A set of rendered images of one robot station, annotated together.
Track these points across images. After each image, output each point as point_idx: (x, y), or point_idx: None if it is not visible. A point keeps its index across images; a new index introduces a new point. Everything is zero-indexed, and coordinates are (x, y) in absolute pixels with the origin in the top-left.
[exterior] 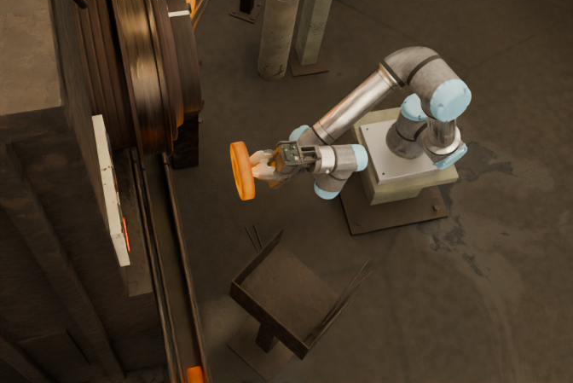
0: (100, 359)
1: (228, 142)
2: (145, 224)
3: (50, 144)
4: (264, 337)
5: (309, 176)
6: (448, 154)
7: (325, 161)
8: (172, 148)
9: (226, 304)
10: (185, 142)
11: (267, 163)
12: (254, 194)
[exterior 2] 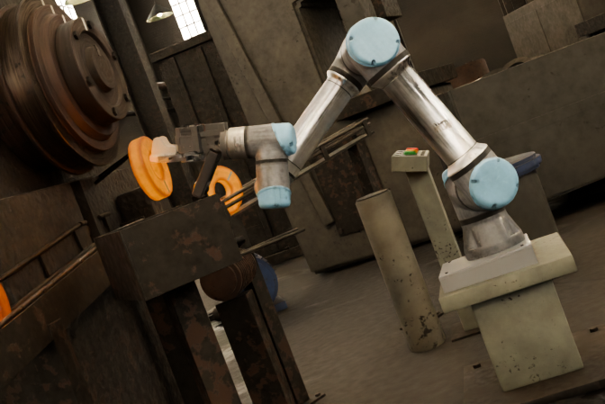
0: None
1: (343, 401)
2: (50, 241)
3: None
4: None
5: (433, 398)
6: (472, 167)
7: (231, 130)
8: (35, 91)
9: None
10: (254, 362)
11: (381, 403)
12: (144, 167)
